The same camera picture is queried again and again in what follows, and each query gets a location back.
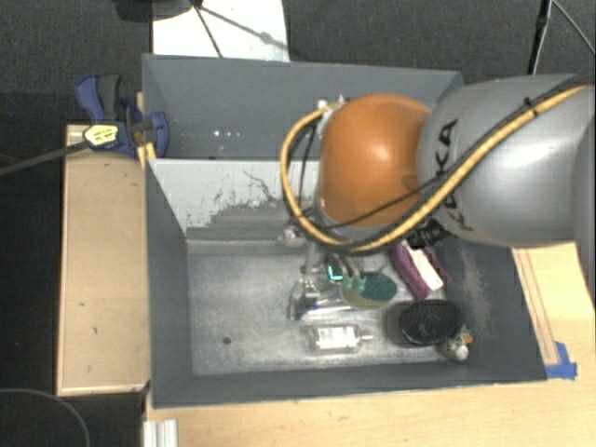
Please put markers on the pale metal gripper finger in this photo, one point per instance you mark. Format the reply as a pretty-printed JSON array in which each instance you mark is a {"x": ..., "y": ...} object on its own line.
[
  {"x": 328, "y": 306},
  {"x": 298, "y": 301}
]

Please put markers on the clear plastic bottle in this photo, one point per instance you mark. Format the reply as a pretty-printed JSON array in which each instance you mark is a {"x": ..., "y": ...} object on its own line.
[{"x": 333, "y": 338}]

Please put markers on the green round disc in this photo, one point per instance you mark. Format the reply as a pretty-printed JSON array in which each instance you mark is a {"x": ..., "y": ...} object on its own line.
[{"x": 377, "y": 289}]

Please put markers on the grey metal bin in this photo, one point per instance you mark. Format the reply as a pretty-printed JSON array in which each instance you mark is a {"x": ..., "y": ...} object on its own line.
[{"x": 242, "y": 305}]

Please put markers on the purple and white box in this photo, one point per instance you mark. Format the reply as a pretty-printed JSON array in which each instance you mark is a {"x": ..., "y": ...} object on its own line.
[{"x": 421, "y": 273}]

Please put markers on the black oval case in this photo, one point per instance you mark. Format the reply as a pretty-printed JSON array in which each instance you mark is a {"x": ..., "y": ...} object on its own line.
[{"x": 428, "y": 321}]

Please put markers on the white and orange toy duck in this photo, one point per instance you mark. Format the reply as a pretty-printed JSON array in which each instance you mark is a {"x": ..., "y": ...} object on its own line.
[{"x": 458, "y": 345}]

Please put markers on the pale wood flat board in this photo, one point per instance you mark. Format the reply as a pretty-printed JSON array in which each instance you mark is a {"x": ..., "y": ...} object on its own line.
[{"x": 104, "y": 273}]

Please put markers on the black cylinder on white bracket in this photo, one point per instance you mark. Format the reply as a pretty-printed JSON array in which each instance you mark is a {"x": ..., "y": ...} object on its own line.
[{"x": 424, "y": 236}]

